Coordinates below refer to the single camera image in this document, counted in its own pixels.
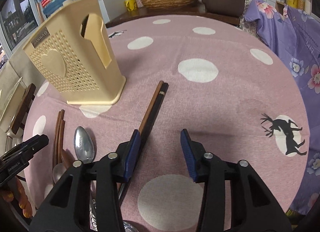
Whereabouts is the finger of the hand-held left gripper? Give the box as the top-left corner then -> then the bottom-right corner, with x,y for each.
1,134 -> 50,164

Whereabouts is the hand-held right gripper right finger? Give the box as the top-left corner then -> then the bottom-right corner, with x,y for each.
180,129 -> 292,232

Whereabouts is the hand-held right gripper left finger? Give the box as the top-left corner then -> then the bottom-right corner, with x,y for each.
29,129 -> 141,232

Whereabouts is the brown wooden chopstick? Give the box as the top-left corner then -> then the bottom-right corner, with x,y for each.
138,80 -> 164,132
55,110 -> 65,165
59,120 -> 66,157
52,110 -> 63,172

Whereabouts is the translucent plastic spoon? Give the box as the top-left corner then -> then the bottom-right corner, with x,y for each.
52,163 -> 67,185

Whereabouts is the large metal spoon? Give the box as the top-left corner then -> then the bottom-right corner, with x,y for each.
73,126 -> 96,164

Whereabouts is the beige perforated utensil holder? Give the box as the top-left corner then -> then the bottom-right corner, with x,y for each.
22,0 -> 127,106

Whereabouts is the person's left hand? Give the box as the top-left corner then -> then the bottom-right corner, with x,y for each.
0,176 -> 33,219

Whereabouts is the wooden chair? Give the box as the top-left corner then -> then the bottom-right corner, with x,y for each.
10,83 -> 37,135

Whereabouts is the patterned metal spoon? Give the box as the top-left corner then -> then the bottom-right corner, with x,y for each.
89,181 -> 99,232

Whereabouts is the window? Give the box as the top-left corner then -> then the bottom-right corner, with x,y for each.
0,0 -> 39,50

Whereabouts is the yellow mug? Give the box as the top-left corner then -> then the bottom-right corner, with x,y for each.
125,0 -> 138,12

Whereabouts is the purple floral cloth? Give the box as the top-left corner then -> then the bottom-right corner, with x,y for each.
244,0 -> 320,216

